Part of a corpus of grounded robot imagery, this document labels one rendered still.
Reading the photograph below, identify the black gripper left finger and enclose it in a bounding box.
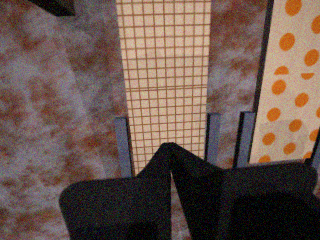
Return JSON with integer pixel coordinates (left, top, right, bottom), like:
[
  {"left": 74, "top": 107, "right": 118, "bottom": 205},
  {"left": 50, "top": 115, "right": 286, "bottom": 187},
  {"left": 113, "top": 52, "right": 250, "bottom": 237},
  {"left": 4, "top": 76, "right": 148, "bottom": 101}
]
[{"left": 59, "top": 142, "right": 172, "bottom": 240}]

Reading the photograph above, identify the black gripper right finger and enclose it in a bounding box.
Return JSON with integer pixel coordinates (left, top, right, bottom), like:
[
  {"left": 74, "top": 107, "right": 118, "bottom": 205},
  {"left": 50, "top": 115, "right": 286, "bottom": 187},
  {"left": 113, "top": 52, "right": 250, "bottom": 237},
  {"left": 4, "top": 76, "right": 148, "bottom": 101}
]
[{"left": 168, "top": 142, "right": 318, "bottom": 240}]

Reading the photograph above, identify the tan grid-patterned strip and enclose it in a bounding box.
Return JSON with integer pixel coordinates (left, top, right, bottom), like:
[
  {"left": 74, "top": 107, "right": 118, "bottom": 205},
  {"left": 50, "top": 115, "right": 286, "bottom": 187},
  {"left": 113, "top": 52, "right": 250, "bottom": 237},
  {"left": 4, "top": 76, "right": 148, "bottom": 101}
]
[{"left": 116, "top": 0, "right": 211, "bottom": 176}]

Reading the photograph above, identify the tan wooden open-top tray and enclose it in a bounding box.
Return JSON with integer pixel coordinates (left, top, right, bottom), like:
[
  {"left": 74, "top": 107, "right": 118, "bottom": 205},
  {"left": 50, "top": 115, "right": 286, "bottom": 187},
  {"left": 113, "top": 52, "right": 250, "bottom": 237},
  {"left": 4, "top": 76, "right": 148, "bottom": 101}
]
[{"left": 28, "top": 0, "right": 75, "bottom": 16}]

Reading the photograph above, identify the beige strip with orange polka dots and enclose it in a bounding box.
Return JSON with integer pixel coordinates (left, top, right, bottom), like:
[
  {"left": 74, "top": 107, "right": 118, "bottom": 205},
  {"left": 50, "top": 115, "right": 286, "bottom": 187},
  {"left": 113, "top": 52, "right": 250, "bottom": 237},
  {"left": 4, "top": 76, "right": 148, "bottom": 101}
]
[{"left": 247, "top": 0, "right": 320, "bottom": 164}]

